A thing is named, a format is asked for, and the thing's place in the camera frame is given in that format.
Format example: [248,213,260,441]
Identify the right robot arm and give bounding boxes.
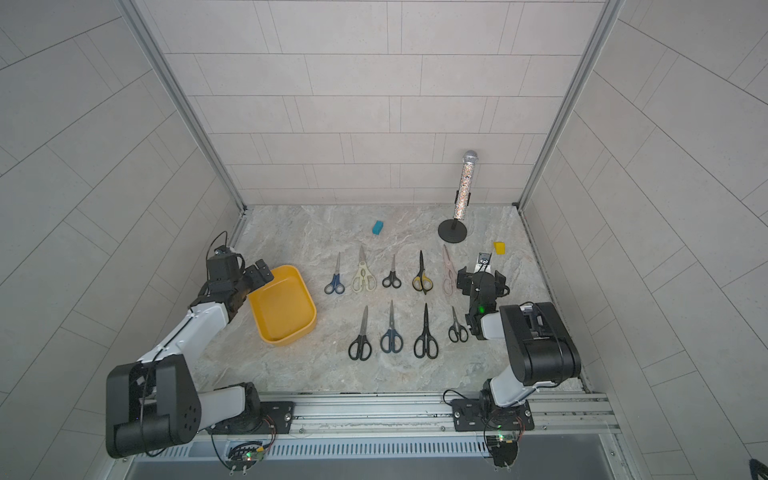
[456,268,582,420]

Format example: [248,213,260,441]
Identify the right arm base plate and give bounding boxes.
[448,398,535,432]

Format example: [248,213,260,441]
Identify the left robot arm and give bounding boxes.
[105,252,274,459]

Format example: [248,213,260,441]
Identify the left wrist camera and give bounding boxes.
[206,250,243,283]

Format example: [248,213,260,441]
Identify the left circuit board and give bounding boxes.
[227,441,266,476]

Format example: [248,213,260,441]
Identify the small grey scissors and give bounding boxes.
[448,307,469,343]

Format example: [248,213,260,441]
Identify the circuit board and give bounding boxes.
[485,435,519,469]
[227,441,266,476]

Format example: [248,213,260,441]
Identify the aluminium rail frame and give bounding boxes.
[154,392,621,469]

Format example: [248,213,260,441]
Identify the black deli scissors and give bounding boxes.
[413,304,439,359]

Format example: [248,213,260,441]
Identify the glitter microphone on stand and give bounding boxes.
[438,150,478,244]

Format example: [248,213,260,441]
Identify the black handled silver scissors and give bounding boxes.
[348,307,372,361]

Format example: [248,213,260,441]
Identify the yellow black handled scissors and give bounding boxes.
[412,251,434,295]

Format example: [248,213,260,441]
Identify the dark blue handled scissors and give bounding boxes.
[380,302,404,354]

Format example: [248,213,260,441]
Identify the right circuit board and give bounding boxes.
[485,435,519,469]

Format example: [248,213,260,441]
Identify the yellow plastic storage box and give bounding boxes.
[248,265,317,346]

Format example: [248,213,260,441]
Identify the cream handled kitchen scissors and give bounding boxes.
[352,246,377,293]

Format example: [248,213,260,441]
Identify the pink handled scissors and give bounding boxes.
[442,245,457,295]

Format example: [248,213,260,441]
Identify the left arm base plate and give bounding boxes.
[217,401,296,435]

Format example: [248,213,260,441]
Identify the black handled steel scissors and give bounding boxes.
[382,255,402,289]

